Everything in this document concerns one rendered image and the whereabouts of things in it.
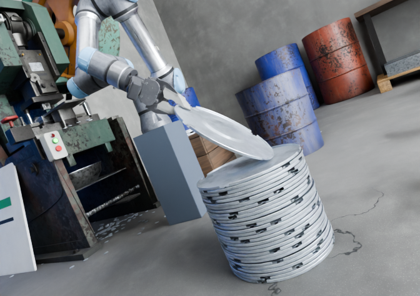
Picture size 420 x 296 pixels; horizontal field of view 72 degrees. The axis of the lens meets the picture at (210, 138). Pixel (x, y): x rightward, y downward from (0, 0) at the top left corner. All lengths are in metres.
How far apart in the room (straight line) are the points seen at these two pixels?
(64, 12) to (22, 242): 1.50
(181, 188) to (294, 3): 3.60
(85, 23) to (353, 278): 1.14
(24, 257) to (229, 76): 3.77
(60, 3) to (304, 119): 1.80
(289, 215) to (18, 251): 1.64
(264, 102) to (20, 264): 1.63
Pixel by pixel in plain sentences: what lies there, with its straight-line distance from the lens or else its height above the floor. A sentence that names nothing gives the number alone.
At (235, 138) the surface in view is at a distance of 0.74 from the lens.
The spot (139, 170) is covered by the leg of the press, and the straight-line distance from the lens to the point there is 1.90.
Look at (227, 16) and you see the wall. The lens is 4.86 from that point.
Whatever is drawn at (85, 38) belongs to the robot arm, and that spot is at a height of 0.83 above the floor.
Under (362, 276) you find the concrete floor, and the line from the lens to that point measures 0.70.
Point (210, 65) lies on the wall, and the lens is 4.97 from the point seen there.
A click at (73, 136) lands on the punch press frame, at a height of 0.59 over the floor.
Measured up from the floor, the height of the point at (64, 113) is 0.74.
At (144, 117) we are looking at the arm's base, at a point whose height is 0.52.
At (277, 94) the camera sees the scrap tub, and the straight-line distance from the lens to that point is 1.67.
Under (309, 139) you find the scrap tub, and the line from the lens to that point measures 1.74.
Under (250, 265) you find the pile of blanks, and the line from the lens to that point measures 0.74.
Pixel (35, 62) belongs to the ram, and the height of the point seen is 1.09.
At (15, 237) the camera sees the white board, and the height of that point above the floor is 0.19.
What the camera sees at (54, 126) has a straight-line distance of 1.85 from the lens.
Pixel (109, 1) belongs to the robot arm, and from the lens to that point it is 1.28.
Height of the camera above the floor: 0.40
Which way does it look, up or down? 4 degrees down
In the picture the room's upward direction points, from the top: 22 degrees counter-clockwise
